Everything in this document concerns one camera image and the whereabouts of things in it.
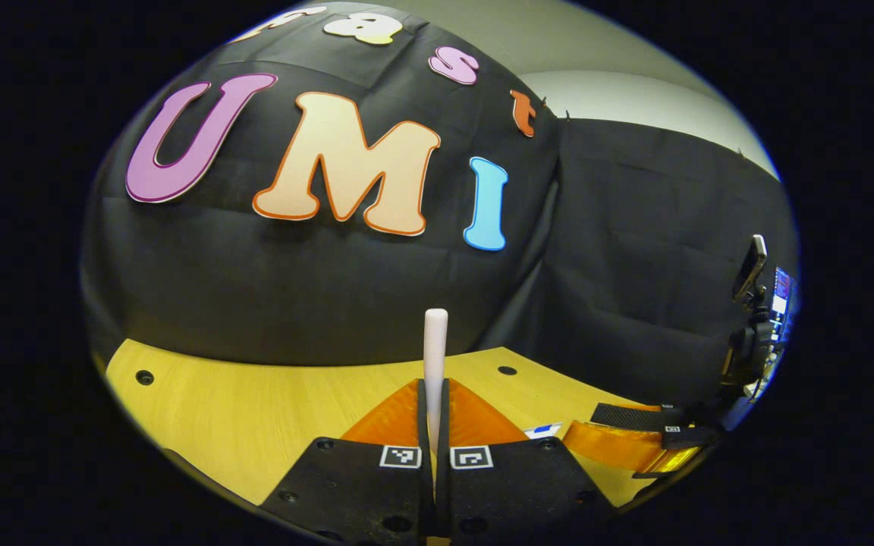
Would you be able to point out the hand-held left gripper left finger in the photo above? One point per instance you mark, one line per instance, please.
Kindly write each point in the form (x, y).
(353, 493)

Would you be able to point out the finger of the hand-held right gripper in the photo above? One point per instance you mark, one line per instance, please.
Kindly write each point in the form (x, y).
(619, 447)

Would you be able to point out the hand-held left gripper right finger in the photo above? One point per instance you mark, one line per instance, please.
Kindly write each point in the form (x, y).
(520, 493)

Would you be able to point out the white toothpaste tube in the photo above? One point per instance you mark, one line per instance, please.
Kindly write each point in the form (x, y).
(543, 431)

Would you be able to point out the white toothbrush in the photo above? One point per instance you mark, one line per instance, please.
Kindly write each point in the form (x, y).
(435, 349)

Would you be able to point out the lit display screen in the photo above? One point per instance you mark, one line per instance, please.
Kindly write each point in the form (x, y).
(784, 299)

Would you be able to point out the black backdrop cloth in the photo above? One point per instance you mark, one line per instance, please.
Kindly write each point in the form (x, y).
(331, 280)

